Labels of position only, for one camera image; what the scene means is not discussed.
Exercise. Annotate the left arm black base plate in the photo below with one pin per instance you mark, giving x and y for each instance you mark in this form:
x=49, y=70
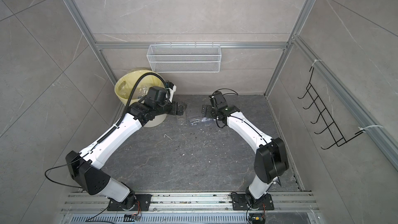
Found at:
x=131, y=203

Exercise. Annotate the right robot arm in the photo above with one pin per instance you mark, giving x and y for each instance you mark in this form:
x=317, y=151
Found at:
x=271, y=160

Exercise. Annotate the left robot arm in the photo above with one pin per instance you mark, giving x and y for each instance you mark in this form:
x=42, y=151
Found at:
x=85, y=167

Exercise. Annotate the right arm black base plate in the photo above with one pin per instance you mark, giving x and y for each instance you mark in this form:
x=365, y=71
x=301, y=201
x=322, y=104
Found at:
x=243, y=202

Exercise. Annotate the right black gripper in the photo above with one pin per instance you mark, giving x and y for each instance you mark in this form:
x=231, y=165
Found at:
x=208, y=112

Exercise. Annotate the yellow plastic bin liner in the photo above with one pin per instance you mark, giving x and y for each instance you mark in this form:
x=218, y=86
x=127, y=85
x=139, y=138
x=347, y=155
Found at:
x=124, y=87

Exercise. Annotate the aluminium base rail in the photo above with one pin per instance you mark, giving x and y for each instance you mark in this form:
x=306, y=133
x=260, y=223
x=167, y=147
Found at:
x=193, y=208

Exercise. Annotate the white ribbed trash bin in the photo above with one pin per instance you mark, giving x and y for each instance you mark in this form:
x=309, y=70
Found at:
x=155, y=119

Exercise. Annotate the black wire hook rack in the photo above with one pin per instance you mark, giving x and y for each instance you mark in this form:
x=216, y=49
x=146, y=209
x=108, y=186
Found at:
x=325, y=116

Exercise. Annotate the clear crushed bottle blue cap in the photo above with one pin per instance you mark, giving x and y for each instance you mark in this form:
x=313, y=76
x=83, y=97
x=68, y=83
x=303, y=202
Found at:
x=200, y=121

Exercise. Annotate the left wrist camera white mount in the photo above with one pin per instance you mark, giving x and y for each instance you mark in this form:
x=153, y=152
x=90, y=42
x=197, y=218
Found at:
x=171, y=90

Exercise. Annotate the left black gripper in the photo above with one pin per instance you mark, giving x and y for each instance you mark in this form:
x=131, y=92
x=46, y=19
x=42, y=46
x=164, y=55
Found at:
x=173, y=110

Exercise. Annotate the white wire mesh basket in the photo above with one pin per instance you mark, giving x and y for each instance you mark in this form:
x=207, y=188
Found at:
x=189, y=58

